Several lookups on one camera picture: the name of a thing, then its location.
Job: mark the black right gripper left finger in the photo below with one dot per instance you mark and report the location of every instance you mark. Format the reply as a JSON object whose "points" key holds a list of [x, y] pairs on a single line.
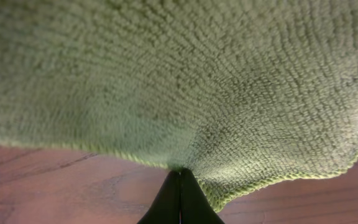
{"points": [[165, 208]]}

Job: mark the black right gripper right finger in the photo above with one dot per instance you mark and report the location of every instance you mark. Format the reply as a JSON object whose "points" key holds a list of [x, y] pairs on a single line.
{"points": [[195, 208]]}

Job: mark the light green microfiber cloth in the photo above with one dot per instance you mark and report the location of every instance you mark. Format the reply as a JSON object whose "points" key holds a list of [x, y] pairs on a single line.
{"points": [[245, 94]]}

